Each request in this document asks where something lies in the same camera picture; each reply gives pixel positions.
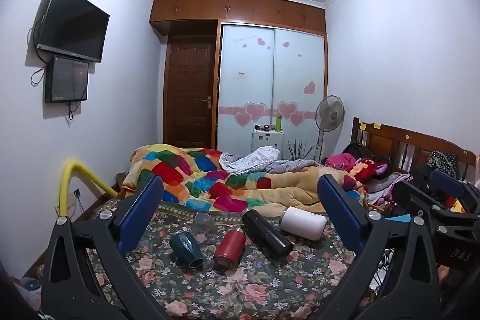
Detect black backpack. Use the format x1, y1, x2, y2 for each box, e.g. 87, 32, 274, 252
342, 141, 376, 162

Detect wooden headboard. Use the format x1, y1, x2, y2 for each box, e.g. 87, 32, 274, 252
350, 117, 479, 186

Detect small black wall monitor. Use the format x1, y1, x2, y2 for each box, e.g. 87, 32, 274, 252
45, 56, 89, 103

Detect brown wooden door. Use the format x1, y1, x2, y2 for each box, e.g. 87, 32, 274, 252
163, 35, 218, 150

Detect floral bed sheet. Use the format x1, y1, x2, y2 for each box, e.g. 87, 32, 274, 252
71, 203, 377, 320

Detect red tumbler cup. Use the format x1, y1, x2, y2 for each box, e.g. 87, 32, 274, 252
213, 228, 247, 269

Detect grey crumpled blanket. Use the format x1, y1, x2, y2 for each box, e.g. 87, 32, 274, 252
219, 146, 321, 174

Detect teal mug cup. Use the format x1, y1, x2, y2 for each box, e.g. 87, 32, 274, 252
169, 232, 204, 271

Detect clear glass cup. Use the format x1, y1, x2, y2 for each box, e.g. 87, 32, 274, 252
193, 212, 218, 245

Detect dark decorative twigs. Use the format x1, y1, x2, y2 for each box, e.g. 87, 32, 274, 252
286, 140, 316, 160

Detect white cup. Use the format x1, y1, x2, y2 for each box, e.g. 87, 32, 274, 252
280, 206, 328, 241

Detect black television cable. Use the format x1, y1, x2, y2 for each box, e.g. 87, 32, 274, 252
27, 13, 49, 85

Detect black thermos bottle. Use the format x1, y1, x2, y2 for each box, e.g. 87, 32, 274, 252
241, 209, 294, 261

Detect white and blue bag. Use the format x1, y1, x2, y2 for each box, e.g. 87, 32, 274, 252
17, 277, 42, 312

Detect black monitor cable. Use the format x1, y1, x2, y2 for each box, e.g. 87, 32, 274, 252
67, 100, 82, 122

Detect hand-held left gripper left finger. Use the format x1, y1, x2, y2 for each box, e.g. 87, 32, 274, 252
40, 175, 177, 320

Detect sliding wardrobe with pink hearts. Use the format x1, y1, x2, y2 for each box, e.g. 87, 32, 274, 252
217, 22, 326, 161

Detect dark spotted cloth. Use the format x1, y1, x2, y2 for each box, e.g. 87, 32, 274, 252
427, 151, 460, 179

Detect red plush toy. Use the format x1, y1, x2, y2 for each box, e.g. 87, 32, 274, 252
324, 153, 391, 183

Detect yellow padded tube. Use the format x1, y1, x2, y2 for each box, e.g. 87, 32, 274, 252
59, 159, 118, 218

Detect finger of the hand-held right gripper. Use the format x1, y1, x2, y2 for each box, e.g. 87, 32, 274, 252
428, 170, 480, 216
392, 181, 451, 242

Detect wall-mounted black television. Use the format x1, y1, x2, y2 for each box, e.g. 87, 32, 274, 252
35, 0, 110, 63

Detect standing electric fan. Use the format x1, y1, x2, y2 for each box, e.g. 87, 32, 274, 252
314, 94, 346, 162

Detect wooden overhead cabinet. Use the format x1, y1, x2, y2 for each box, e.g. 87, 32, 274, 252
149, 0, 326, 36

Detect small white cabinet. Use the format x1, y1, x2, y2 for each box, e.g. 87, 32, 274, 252
252, 128, 285, 152

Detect colourful patchwork quilt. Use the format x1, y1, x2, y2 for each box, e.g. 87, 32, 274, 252
124, 144, 370, 217

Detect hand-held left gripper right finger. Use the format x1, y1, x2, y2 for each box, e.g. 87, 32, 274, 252
314, 175, 442, 320

